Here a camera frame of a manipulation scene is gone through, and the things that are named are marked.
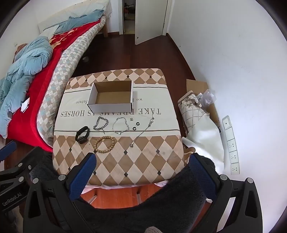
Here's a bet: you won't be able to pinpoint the thin silver chain bracelet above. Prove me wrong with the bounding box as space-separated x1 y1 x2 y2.
111 116 130 135

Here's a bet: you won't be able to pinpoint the white door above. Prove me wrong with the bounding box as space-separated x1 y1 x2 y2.
135 0 168 45

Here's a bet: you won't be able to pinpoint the wooden bead bracelet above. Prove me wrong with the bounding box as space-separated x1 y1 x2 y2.
94 136 117 154

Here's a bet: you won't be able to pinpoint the open cardboard box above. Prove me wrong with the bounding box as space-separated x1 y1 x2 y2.
87 81 133 114

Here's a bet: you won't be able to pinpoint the checkered tablecloth with text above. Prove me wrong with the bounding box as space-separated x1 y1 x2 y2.
53 68 186 188

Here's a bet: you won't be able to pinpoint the thick silver chain bracelet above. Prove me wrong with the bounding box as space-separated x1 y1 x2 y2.
93 116 110 135

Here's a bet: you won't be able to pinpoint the light blue duvet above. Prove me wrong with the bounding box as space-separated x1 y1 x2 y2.
1 18 101 138

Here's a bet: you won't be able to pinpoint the red blanket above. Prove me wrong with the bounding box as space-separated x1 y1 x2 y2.
7 16 106 152

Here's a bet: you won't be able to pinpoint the silver pendant necklace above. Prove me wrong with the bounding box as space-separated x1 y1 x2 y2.
130 111 156 148

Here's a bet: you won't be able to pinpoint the clear plastic wrap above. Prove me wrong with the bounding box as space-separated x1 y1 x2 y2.
200 89 217 107

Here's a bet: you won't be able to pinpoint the white power strip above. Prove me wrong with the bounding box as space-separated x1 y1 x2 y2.
222 116 240 175

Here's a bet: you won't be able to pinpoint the black fuzzy sleeve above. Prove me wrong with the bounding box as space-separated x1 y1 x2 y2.
23 165 208 232

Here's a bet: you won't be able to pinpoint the black smart band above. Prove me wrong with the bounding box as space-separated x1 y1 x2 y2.
75 126 90 144

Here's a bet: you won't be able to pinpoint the folded patterned cloth bag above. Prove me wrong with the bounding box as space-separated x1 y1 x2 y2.
178 91 224 173

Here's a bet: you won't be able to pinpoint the white paper pieces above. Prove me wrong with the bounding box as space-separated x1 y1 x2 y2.
20 97 30 113

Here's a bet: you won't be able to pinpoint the bed with checkered mattress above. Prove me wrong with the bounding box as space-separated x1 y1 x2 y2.
1 1 112 151

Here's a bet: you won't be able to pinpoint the flat cardboard sheet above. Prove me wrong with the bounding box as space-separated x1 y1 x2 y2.
186 80 220 127

